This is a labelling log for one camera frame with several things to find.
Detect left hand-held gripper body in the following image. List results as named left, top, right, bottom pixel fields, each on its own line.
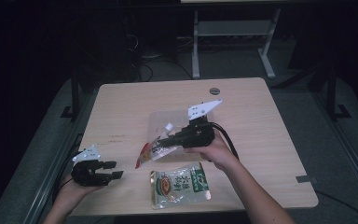
left=71, top=144, right=115, bottom=188

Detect clear plastic container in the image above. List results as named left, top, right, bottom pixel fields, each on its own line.
left=147, top=110, right=214, bottom=157

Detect red white spouted sauce pouch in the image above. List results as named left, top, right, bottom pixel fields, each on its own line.
left=134, top=122, right=182, bottom=170

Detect grey tape piece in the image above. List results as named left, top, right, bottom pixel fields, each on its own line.
left=296, top=175, right=319, bottom=184

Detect green white sauce packet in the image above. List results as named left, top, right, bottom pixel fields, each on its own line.
left=149, top=161, right=213, bottom=210

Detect white metal stand frame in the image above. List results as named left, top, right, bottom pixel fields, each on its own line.
left=191, top=8, right=282, bottom=80

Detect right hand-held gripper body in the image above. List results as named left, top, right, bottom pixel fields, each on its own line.
left=175, top=99, right=224, bottom=149

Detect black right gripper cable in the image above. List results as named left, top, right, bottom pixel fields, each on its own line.
left=210, top=121, right=241, bottom=161

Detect black floor cables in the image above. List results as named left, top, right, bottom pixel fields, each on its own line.
left=138, top=57, right=194, bottom=82

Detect person's left hand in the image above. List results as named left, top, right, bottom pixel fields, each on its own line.
left=55, top=175, right=104, bottom=207

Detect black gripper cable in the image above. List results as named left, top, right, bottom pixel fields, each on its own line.
left=210, top=121, right=241, bottom=161
left=51, top=146, right=78, bottom=204

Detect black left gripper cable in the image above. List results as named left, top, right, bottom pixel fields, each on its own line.
left=51, top=146, right=78, bottom=204

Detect person's right hand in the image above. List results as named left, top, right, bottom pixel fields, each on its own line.
left=183, top=130, right=241, bottom=173

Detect black metal stand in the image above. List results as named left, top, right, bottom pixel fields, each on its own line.
left=322, top=63, right=352, bottom=121
left=60, top=69, right=82, bottom=119

